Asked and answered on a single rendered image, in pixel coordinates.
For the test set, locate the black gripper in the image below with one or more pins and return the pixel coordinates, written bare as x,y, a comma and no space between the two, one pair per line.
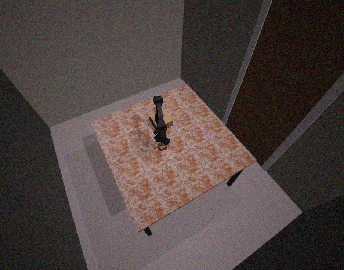
165,142

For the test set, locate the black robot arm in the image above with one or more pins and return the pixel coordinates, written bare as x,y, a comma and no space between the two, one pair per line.
161,125

